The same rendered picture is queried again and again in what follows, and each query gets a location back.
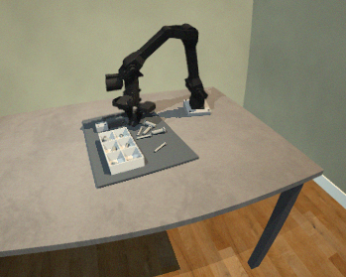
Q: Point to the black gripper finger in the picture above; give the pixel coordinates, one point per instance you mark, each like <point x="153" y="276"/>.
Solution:
<point x="138" y="115"/>
<point x="129" y="113"/>

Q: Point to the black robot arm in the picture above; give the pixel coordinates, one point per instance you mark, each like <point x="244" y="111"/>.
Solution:
<point x="134" y="62"/>

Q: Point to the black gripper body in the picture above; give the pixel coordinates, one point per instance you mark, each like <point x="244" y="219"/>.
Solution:
<point x="146" y="107"/>

